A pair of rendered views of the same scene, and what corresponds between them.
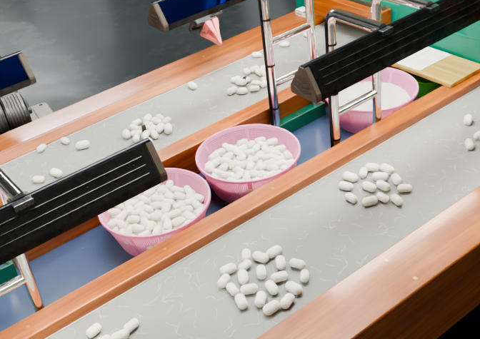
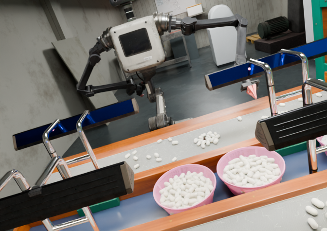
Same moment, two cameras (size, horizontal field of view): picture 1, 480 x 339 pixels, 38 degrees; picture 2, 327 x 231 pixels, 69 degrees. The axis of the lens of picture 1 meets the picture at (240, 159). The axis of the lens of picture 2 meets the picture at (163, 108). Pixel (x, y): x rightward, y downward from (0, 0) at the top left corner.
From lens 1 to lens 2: 0.80 m
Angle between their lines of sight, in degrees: 34
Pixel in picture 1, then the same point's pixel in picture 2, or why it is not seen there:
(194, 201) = (206, 190)
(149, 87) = (218, 117)
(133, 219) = (172, 192)
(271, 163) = (262, 176)
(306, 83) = (262, 134)
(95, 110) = (189, 126)
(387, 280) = not seen: outside the picture
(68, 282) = (134, 217)
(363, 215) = not seen: outside the picture
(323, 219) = not seen: outside the picture
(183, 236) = (185, 215)
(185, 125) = (226, 140)
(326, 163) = (299, 186)
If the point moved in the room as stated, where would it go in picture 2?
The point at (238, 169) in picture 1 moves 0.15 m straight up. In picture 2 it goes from (241, 175) to (234, 144)
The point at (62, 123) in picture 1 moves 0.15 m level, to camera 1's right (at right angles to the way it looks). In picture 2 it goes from (172, 131) to (194, 130)
